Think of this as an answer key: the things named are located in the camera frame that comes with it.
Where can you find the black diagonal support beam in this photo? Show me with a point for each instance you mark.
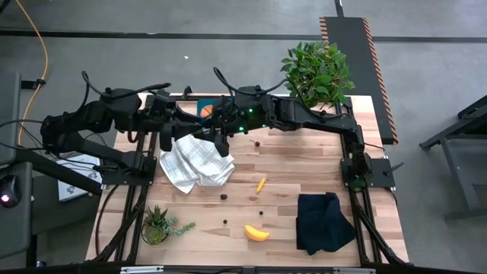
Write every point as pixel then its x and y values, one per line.
pixel 57 171

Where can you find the grey metal cart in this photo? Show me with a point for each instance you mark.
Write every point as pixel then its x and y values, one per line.
pixel 477 114

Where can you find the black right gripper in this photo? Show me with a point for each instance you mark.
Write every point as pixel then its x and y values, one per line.
pixel 230 118

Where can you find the dark red toy cherry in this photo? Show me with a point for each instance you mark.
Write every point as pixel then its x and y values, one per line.
pixel 257 144

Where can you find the dark navy cloth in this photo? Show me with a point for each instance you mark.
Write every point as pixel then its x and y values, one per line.
pixel 321 224

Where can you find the small yellow toy pepper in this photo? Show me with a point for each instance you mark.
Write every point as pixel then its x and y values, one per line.
pixel 260 185

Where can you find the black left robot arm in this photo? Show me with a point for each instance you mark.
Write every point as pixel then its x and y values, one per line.
pixel 76 122

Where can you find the black computer mouse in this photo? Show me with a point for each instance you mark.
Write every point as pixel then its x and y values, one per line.
pixel 9 190

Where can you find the orange toy fruit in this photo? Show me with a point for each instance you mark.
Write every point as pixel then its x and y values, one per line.
pixel 206 111

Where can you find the grey desk panel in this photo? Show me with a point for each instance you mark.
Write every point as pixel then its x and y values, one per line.
pixel 9 114
pixel 26 228

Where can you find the leafy green plant black pot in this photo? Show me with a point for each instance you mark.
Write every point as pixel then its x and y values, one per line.
pixel 316 76

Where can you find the yellow toy banana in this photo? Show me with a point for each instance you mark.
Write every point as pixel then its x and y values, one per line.
pixel 255 234

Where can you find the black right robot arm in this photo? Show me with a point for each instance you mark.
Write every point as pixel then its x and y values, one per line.
pixel 304 114

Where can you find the small succulent in glass pot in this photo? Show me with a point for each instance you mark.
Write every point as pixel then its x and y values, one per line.
pixel 156 226

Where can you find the black striped-edge floor mat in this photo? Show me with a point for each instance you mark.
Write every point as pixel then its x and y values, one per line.
pixel 350 57

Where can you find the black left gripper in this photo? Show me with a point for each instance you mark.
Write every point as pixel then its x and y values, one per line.
pixel 163 114

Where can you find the teal plastic tupperware container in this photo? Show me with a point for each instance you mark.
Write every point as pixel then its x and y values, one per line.
pixel 198 114

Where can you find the white printed box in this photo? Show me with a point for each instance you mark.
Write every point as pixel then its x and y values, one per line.
pixel 76 186

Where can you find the white plaid kitchen towel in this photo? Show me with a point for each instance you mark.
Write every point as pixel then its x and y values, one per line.
pixel 198 167

